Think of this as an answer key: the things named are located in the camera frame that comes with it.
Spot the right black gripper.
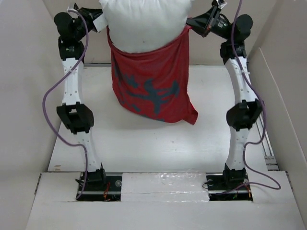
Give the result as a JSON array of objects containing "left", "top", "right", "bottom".
[{"left": 186, "top": 3, "right": 235, "bottom": 40}]

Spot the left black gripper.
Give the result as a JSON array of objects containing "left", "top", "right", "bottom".
[{"left": 73, "top": 7, "right": 113, "bottom": 41}]

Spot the white pillow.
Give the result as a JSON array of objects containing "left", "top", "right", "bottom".
[{"left": 100, "top": 0, "right": 192, "bottom": 53}]

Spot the red cartoon print pillowcase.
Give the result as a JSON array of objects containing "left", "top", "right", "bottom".
[{"left": 108, "top": 25, "right": 198, "bottom": 125}]

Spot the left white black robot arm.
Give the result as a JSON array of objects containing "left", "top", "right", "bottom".
[{"left": 54, "top": 5, "right": 107, "bottom": 192}]

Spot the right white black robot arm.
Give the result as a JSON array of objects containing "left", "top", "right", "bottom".
[{"left": 187, "top": 0, "right": 262, "bottom": 191}]

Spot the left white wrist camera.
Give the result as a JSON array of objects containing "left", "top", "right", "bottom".
[{"left": 93, "top": 14, "right": 108, "bottom": 33}]

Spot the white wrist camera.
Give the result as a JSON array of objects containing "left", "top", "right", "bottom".
[
  {"left": 93, "top": 14, "right": 108, "bottom": 33},
  {"left": 212, "top": 0, "right": 227, "bottom": 9}
]

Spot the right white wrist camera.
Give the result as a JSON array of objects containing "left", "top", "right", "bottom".
[{"left": 212, "top": 0, "right": 227, "bottom": 9}]

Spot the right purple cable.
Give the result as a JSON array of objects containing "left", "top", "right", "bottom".
[{"left": 215, "top": 0, "right": 281, "bottom": 195}]

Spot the aluminium rail right side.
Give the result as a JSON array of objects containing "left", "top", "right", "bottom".
[{"left": 256, "top": 117, "right": 280, "bottom": 171}]

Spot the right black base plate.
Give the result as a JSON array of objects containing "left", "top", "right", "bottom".
[{"left": 202, "top": 174, "right": 253, "bottom": 201}]

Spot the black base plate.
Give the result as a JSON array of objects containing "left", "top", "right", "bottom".
[
  {"left": 202, "top": 174, "right": 253, "bottom": 201},
  {"left": 77, "top": 174, "right": 122, "bottom": 202}
]

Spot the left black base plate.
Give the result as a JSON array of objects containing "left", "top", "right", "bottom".
[{"left": 77, "top": 174, "right": 122, "bottom": 202}]

